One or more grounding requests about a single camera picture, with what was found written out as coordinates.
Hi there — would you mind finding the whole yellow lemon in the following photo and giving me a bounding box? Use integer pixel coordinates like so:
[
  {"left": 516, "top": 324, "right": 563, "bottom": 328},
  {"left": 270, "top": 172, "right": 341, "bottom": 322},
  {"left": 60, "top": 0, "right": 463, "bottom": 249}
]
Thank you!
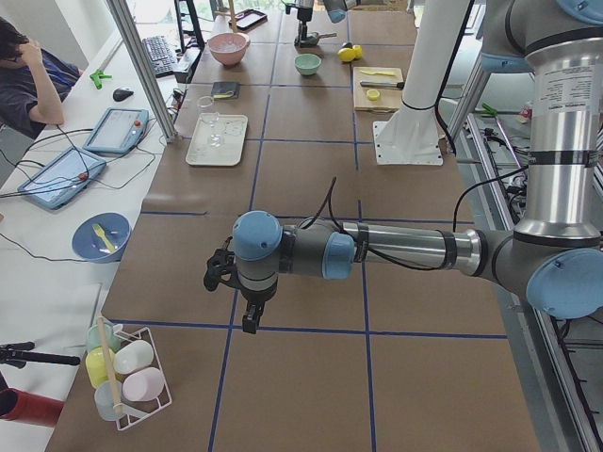
[{"left": 337, "top": 47, "right": 356, "bottom": 63}]

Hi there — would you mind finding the pink bowl of ice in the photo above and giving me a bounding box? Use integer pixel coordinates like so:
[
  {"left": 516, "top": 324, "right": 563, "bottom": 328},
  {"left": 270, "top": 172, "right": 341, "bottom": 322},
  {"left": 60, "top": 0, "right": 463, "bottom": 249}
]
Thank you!
[{"left": 207, "top": 32, "right": 251, "bottom": 67}]

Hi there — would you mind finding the yellow fork in bowl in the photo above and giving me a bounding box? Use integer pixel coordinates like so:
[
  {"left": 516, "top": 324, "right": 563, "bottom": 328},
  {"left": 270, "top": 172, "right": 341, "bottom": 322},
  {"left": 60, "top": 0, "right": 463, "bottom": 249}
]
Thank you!
[{"left": 92, "top": 223, "right": 116, "bottom": 253}]

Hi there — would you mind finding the cream bear serving tray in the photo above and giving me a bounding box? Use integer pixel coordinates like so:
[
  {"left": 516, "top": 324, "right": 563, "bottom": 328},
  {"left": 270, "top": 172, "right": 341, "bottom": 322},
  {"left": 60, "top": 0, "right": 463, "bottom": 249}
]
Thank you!
[{"left": 185, "top": 113, "right": 248, "bottom": 167}]

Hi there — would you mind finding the red cylinder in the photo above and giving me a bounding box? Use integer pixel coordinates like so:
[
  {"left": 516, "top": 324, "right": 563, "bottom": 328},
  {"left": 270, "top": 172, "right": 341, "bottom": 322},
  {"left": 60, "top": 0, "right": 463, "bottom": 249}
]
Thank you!
[{"left": 1, "top": 388, "right": 64, "bottom": 428}]

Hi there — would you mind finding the yellow cup in rack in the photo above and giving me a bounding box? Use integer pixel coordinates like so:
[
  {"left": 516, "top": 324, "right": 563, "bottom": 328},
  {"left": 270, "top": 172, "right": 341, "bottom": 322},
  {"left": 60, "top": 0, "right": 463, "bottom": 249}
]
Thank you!
[{"left": 85, "top": 347, "right": 108, "bottom": 389}]

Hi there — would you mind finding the steel muddler black tip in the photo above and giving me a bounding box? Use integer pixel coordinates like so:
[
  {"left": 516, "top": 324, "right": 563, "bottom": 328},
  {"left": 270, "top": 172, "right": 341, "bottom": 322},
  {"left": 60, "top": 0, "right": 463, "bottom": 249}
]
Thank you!
[{"left": 359, "top": 80, "right": 405, "bottom": 90}]

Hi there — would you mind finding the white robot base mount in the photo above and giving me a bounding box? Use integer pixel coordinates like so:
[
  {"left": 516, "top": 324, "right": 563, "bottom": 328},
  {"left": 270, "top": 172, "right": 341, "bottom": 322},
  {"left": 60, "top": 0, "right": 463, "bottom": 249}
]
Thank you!
[{"left": 373, "top": 1, "right": 448, "bottom": 166}]

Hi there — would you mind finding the yellow plastic knife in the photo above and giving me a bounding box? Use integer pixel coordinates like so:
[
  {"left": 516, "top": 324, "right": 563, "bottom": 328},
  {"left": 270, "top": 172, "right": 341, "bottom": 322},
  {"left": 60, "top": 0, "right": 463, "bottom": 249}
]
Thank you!
[{"left": 360, "top": 70, "right": 397, "bottom": 77}]

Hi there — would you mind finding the black computer mouse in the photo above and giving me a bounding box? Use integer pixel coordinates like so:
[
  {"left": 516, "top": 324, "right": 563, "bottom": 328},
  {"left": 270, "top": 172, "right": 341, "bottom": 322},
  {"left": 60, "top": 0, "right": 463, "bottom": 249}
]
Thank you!
[{"left": 112, "top": 88, "right": 134, "bottom": 103}]

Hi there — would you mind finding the green cup in rack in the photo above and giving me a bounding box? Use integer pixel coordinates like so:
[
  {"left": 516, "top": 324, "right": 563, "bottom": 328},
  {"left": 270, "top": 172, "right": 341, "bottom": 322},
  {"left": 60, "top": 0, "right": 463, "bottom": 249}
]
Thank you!
[{"left": 86, "top": 319, "right": 123, "bottom": 353}]

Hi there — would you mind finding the wooden stand with pole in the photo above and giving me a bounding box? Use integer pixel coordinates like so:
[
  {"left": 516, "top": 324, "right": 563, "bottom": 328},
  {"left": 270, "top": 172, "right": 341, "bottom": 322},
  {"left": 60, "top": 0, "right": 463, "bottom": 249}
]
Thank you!
[{"left": 227, "top": 0, "right": 238, "bottom": 33}]

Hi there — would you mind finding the lemon half slice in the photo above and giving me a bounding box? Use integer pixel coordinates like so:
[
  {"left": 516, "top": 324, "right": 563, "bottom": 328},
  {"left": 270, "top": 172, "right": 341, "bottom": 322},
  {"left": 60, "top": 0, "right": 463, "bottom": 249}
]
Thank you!
[{"left": 366, "top": 89, "right": 381, "bottom": 101}]

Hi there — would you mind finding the blue teach pendant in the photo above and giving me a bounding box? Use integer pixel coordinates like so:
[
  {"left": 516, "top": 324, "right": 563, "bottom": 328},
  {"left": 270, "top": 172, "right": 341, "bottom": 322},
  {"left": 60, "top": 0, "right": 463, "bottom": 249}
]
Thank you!
[
  {"left": 83, "top": 107, "right": 150, "bottom": 155},
  {"left": 18, "top": 147, "right": 106, "bottom": 210}
]

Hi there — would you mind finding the blue bowl with fork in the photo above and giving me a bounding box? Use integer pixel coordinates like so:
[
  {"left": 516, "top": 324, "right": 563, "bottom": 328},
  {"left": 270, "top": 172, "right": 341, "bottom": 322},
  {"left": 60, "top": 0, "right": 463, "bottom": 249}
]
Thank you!
[{"left": 72, "top": 212, "right": 131, "bottom": 264}]

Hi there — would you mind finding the steel ice scoop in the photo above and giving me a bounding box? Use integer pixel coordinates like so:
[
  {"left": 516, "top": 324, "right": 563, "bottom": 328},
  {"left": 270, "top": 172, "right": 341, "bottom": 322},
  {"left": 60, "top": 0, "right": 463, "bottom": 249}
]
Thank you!
[{"left": 294, "top": 32, "right": 337, "bottom": 47}]

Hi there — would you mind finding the wooden cutting board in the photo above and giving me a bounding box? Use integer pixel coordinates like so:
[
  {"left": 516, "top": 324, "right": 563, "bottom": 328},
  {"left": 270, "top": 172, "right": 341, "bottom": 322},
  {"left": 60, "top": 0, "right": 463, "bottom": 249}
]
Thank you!
[{"left": 352, "top": 67, "right": 404, "bottom": 112}]

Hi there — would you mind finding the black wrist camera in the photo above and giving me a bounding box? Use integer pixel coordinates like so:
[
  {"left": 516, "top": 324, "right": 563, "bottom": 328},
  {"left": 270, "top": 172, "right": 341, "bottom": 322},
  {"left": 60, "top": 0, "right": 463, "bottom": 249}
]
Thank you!
[{"left": 204, "top": 248, "right": 238, "bottom": 292}]

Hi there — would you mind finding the aluminium frame post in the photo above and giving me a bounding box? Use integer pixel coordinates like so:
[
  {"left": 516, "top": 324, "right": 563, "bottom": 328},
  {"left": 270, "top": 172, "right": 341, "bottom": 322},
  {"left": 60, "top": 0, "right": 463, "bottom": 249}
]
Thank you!
[{"left": 106, "top": 0, "right": 177, "bottom": 143}]

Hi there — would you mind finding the black tripod handle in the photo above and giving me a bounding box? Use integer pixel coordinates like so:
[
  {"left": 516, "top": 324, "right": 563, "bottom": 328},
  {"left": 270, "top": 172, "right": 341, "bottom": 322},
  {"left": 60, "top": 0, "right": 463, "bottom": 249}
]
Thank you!
[{"left": 1, "top": 341, "right": 81, "bottom": 369}]

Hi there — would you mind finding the clear cup in rack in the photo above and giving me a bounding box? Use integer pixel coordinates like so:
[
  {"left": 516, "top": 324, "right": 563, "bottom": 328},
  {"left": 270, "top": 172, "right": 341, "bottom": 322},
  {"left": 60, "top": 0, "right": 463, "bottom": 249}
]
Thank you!
[{"left": 94, "top": 380, "right": 124, "bottom": 421}]

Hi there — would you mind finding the grey folded cloth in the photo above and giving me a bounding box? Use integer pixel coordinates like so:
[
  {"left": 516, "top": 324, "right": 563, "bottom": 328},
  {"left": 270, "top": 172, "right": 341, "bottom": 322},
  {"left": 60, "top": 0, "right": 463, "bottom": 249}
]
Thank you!
[{"left": 210, "top": 81, "right": 240, "bottom": 100}]

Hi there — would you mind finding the clear wine glass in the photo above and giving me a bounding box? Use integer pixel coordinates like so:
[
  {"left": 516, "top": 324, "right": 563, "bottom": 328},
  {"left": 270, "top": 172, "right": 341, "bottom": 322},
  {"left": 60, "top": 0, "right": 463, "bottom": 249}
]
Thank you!
[{"left": 197, "top": 95, "right": 224, "bottom": 148}]

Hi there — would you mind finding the pink cup in rack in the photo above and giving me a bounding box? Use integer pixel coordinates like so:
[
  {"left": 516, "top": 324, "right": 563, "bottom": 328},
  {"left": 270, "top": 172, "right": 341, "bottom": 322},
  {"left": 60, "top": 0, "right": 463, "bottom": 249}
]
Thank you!
[{"left": 122, "top": 367, "right": 165, "bottom": 402}]

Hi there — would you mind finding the white wire cup rack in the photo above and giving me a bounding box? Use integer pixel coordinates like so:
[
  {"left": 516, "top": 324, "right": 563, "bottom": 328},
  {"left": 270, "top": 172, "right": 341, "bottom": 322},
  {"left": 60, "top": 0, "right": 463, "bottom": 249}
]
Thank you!
[{"left": 94, "top": 316, "right": 172, "bottom": 431}]

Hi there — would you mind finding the green ceramic bowl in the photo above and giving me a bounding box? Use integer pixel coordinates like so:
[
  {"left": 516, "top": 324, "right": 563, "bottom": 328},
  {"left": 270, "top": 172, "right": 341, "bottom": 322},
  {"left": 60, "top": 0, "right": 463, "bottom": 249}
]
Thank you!
[{"left": 294, "top": 54, "right": 322, "bottom": 76}]

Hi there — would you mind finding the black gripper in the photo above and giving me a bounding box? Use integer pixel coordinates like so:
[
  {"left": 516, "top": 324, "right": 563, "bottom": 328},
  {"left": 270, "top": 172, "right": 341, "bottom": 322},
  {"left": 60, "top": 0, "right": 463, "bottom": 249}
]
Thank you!
[
  {"left": 239, "top": 282, "right": 278, "bottom": 334},
  {"left": 297, "top": 7, "right": 313, "bottom": 36}
]

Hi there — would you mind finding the green clamp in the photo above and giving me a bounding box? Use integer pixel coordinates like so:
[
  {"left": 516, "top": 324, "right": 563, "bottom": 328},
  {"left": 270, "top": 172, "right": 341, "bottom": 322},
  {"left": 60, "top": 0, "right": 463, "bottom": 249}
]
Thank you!
[{"left": 90, "top": 69, "right": 112, "bottom": 89}]

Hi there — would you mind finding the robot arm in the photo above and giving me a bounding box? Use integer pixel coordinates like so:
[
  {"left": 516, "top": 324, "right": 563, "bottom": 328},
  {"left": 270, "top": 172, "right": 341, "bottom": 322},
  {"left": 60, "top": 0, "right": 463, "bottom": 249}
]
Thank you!
[
  {"left": 220, "top": 1, "right": 602, "bottom": 333},
  {"left": 283, "top": 0, "right": 362, "bottom": 38}
]

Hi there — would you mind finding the wooden rack handle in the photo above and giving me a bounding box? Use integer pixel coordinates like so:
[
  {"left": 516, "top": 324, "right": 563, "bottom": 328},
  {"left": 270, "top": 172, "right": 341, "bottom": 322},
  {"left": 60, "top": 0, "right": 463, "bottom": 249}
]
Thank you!
[{"left": 96, "top": 315, "right": 123, "bottom": 417}]

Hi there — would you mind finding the blue teach pendant near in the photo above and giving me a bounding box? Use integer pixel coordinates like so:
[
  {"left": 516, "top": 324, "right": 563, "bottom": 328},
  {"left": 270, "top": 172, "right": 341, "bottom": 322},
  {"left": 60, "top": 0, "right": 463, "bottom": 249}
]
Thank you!
[{"left": 18, "top": 147, "right": 106, "bottom": 210}]

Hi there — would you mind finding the black keyboard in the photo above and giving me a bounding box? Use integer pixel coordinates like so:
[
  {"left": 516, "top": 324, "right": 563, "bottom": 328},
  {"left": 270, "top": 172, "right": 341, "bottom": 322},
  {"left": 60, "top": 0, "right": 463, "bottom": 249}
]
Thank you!
[{"left": 142, "top": 36, "right": 178, "bottom": 78}]

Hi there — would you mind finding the blue teach pendant far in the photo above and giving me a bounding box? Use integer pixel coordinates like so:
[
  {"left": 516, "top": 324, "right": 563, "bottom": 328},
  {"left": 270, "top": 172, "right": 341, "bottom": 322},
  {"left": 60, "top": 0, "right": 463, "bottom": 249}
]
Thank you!
[{"left": 83, "top": 107, "right": 150, "bottom": 155}]

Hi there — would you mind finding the white cup in rack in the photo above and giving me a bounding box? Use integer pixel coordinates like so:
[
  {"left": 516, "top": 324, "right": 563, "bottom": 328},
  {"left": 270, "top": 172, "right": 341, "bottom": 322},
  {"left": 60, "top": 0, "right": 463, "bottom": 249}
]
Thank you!
[{"left": 113, "top": 340, "right": 155, "bottom": 374}]

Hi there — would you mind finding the seated person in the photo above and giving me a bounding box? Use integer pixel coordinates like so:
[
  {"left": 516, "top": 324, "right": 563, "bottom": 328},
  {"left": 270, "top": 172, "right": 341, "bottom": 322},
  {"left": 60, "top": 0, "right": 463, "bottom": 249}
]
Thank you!
[{"left": 1, "top": 19, "right": 83, "bottom": 138}]

